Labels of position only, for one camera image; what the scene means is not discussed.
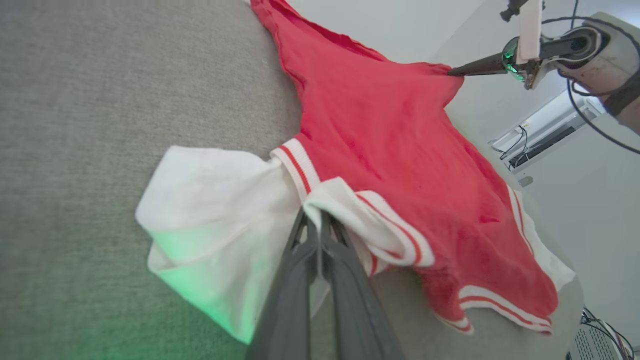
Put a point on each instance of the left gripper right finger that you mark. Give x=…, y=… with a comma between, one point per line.
x=350, y=310

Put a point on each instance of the small grey wall fitting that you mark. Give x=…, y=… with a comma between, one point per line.
x=525, y=181

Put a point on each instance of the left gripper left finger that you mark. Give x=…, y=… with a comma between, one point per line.
x=292, y=300

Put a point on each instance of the red and white shirt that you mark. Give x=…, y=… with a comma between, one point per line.
x=400, y=150

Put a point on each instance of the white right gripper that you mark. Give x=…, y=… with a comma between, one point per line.
x=529, y=30

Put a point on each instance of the white appliance with black vents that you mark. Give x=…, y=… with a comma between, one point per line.
x=550, y=125

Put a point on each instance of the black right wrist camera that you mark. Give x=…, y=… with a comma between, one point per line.
x=510, y=10

